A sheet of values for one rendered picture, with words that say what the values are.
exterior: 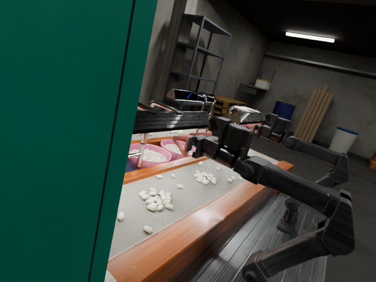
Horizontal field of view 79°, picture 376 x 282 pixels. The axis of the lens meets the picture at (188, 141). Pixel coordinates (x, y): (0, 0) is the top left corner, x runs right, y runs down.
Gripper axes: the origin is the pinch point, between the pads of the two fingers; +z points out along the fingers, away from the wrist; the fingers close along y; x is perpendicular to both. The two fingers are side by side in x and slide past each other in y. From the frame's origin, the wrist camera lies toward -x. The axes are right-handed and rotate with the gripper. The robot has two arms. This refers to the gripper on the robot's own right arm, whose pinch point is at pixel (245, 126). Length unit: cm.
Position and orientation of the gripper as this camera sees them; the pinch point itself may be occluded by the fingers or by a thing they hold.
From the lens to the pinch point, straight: 130.8
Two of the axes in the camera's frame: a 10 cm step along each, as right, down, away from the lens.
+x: -2.4, 9.3, 2.9
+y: -5.6, 1.2, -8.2
